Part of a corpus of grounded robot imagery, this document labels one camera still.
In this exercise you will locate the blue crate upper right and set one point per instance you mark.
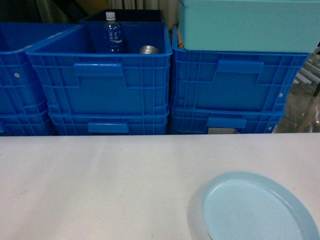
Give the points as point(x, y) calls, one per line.
point(231, 80)

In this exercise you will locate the blue crate lower right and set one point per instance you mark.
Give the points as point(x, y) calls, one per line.
point(199, 121)

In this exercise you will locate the expandable roller conveyor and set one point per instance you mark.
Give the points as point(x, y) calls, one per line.
point(310, 72)

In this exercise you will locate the blue crate lower middle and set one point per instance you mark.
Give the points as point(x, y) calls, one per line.
point(69, 124)

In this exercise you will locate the light blue round tray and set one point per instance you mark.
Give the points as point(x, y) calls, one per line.
point(248, 206)

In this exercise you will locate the blue crate lower left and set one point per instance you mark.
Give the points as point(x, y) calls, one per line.
point(35, 124)

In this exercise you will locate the teal plastic box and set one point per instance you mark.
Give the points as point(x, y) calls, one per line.
point(280, 26)

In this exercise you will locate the blue crate with bottle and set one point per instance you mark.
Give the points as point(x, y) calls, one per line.
point(79, 75)

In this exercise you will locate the silver metal can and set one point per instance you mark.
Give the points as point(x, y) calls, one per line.
point(149, 50)

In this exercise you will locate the clear water bottle blue label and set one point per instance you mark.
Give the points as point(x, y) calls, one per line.
point(112, 34)

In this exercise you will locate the blue crate upper left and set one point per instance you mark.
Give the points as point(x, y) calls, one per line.
point(21, 92)

